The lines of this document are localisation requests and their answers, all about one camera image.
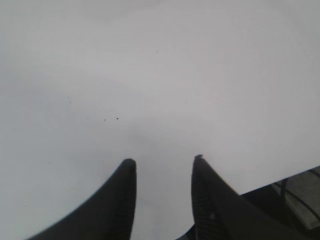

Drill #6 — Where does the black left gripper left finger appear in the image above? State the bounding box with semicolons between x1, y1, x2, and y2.
32;159;137;240

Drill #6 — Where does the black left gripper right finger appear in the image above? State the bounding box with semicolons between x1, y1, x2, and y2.
191;154;307;240

